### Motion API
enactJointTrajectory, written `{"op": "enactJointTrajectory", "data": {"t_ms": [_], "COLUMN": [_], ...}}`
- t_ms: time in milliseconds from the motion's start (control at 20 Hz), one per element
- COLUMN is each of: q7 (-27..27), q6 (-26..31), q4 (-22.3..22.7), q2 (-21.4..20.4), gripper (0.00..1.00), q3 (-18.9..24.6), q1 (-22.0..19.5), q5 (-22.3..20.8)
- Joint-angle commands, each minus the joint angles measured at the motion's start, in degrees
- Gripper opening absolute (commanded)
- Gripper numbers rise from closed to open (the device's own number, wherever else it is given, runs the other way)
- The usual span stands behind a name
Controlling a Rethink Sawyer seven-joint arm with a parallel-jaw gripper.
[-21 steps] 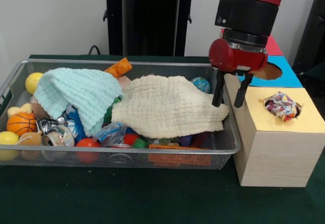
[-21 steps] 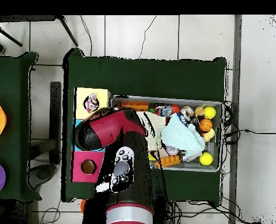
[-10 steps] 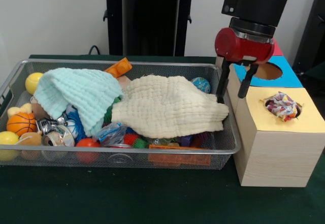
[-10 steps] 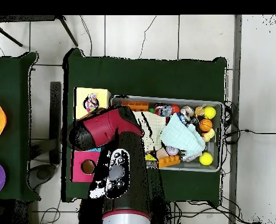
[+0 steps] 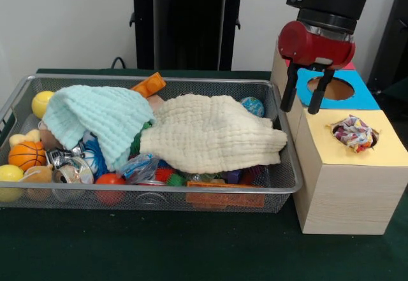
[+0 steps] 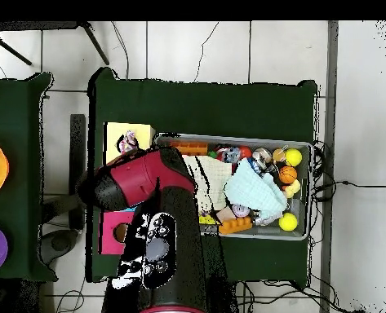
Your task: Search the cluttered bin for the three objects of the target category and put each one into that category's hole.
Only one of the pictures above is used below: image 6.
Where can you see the light blue waffle cloth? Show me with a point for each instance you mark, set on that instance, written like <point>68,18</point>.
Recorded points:
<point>251,192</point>

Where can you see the colourful patterned cloth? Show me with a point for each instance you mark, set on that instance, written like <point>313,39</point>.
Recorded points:
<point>128,142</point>

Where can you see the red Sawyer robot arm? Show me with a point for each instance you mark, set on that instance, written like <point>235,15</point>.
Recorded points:
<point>140,176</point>

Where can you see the wooden box with three holes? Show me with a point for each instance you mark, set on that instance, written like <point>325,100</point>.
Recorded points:
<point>140,130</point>

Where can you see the cream waffle cloth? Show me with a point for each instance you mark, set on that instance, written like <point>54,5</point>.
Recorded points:
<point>217,176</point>

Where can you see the orange flat building brick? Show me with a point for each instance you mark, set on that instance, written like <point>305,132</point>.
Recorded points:
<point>196,148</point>

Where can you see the red ball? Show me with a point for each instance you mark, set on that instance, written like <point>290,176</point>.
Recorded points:
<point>245,152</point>

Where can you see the dark green tablecloth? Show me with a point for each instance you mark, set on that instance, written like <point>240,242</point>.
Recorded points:
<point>16,107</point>
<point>196,107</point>

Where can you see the orange studded building block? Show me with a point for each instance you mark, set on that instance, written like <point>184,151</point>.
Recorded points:
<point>235,225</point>

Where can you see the crushed silver can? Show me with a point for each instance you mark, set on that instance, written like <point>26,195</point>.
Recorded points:
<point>261,156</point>

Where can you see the orange toy basketball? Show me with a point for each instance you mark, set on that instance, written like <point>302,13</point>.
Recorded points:
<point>288,175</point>

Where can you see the yellow ball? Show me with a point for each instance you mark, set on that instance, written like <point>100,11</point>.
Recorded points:
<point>288,222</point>
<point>293,157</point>

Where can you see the yellow plush toy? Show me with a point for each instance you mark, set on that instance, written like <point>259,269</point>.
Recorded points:
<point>293,187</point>

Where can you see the black upright panel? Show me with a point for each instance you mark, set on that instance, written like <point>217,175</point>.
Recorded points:
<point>77,146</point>

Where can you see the grey rounded floor base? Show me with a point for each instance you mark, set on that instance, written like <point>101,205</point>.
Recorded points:
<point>58,243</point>

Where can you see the black tripod stand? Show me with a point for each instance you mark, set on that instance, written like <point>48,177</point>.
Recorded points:
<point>95,44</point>

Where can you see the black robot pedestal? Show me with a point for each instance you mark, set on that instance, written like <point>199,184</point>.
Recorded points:
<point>222,300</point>

